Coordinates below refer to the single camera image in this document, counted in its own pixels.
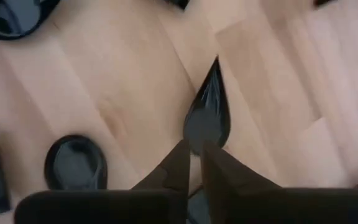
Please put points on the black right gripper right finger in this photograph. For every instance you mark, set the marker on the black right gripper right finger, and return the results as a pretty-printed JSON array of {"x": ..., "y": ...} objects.
[{"x": 275, "y": 207}]

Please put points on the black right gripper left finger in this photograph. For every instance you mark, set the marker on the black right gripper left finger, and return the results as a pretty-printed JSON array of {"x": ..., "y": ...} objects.
[{"x": 120, "y": 207}]

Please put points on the black teardrop mini plate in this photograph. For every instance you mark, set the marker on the black teardrop mini plate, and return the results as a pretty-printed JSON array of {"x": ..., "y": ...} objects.
[
  {"x": 73, "y": 161},
  {"x": 208, "y": 118}
]

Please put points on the black rounded mini plate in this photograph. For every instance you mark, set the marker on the black rounded mini plate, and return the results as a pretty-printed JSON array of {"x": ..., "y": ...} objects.
[{"x": 11, "y": 18}]

